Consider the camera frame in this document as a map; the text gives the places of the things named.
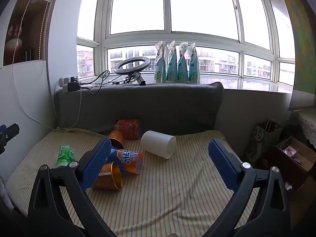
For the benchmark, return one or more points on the black charger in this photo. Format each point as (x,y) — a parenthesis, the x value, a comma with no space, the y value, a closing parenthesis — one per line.
(74,87)

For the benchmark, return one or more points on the green drink bottle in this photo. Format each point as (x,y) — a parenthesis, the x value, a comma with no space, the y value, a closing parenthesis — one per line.
(64,154)

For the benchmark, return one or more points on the teal refill pouch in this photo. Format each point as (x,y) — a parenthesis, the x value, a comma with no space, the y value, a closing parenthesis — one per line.
(182,66)
(171,66)
(160,66)
(193,66)

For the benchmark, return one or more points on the white red vase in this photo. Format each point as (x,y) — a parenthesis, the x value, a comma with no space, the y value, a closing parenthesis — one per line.
(13,47)

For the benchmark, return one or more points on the grey padded headboard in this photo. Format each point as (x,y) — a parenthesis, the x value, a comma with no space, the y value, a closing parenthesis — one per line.
(148,106)

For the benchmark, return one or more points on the orange blue printed cup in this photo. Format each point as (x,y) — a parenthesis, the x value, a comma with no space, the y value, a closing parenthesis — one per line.
(130,160)

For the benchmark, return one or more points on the wooden shelf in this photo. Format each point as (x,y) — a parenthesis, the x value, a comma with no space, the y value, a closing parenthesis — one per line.
(37,29)

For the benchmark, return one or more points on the lace cloth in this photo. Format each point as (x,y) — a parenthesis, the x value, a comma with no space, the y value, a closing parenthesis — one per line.
(306,123)

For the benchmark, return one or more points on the pink packet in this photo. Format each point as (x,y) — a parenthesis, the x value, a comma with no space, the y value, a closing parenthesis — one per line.
(289,150)

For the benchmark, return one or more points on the white power strip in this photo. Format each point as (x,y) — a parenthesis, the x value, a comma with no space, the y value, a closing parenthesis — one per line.
(63,80)

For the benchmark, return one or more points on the striped bed sheet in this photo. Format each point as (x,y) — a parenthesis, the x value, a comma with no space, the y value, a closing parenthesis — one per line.
(160,192)

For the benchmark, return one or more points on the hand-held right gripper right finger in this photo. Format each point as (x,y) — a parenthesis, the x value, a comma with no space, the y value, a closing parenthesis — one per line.
(223,165)

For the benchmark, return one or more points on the large orange metallic cup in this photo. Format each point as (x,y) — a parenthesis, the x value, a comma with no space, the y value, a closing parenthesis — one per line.
(111,177)

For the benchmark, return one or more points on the small orange metallic cup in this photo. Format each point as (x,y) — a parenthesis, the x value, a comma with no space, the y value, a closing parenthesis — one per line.
(116,138)

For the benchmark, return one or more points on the white cup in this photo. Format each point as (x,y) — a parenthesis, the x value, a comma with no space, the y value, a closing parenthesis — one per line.
(158,143)

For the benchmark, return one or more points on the orange carton box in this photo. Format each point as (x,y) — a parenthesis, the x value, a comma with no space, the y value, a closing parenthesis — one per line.
(128,128)

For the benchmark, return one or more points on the paper shopping bag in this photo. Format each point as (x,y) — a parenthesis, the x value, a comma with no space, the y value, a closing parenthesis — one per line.
(261,140)

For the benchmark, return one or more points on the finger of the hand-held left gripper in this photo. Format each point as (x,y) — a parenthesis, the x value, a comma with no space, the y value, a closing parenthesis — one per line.
(8,134)

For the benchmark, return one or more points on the white window frame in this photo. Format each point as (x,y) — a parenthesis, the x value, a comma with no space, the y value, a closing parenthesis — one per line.
(167,5)

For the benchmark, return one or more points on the brown cardboard box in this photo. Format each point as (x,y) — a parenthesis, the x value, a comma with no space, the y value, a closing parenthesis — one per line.
(291,175)

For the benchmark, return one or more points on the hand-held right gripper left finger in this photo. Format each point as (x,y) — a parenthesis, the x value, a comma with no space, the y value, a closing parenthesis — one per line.
(97,164)

